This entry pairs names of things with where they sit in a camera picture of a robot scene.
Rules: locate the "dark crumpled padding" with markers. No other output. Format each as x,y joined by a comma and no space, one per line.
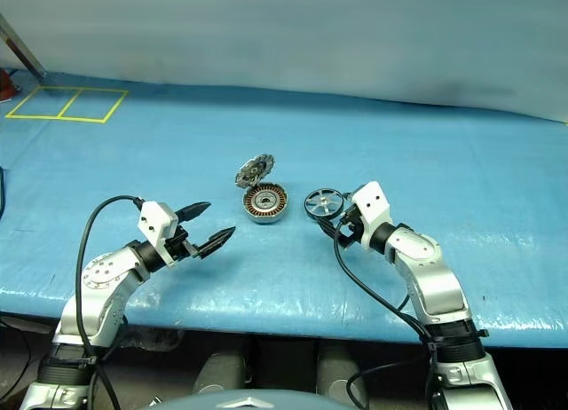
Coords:
151,341

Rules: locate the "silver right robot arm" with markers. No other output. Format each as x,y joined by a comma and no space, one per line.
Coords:
435,277

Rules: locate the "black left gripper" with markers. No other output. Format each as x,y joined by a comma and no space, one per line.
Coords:
182,246

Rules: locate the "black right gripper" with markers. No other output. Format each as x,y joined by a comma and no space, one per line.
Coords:
352,228

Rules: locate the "grey rounded shape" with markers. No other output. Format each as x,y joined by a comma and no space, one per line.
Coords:
219,374
339,374

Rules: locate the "yellow tape double square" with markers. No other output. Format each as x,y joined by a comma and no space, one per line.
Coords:
60,116

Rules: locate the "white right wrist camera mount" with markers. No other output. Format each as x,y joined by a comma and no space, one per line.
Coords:
373,201

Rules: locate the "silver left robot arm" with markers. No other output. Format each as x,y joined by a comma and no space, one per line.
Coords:
106,286

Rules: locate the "silver round motor housing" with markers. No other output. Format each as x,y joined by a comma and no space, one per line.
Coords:
266,202

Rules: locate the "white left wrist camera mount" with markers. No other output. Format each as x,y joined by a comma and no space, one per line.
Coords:
155,219

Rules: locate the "dark object at edge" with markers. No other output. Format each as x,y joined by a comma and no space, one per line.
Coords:
2,192

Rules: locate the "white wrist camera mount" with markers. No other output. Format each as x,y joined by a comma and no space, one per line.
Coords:
155,219
373,201

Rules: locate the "blue plastic table cover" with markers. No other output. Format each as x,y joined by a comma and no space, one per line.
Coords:
399,161

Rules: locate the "red object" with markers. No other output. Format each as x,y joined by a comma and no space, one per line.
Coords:
6,88

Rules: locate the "silver toothed gear plate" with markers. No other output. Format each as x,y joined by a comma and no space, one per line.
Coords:
253,170

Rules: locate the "grey robot torso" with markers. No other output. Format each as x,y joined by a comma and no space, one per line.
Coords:
248,403

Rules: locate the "grey metal rod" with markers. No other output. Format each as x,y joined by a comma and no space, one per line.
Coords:
22,48

